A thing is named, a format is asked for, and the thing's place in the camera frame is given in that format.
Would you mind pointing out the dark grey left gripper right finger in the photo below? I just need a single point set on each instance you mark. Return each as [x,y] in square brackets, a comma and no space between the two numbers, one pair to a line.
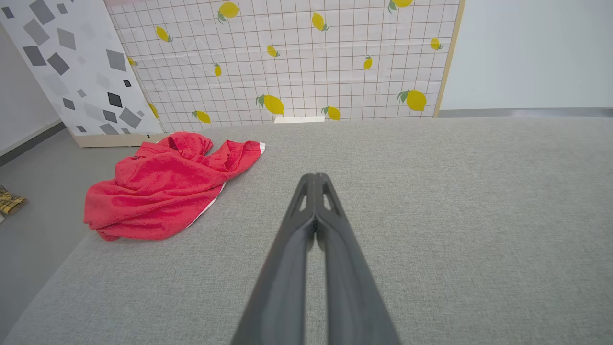
[349,273]

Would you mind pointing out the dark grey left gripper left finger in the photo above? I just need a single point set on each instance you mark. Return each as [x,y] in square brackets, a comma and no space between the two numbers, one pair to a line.
[282,268]

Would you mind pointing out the red shorts with white trim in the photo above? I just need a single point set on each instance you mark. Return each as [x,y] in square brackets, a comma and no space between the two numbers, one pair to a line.
[163,191]

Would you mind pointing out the grey fabric sofa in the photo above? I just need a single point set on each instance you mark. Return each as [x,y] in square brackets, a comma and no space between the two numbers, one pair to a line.
[431,230]

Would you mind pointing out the lemon print grid panel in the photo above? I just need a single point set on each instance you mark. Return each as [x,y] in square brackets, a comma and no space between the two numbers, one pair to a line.
[306,62]

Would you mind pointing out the yellow plaid cloth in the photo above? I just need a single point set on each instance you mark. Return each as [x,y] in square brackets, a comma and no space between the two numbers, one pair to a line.
[8,202]

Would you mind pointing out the white panel with grey shapes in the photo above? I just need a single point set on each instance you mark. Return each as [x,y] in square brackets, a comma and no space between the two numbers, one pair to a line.
[76,67]

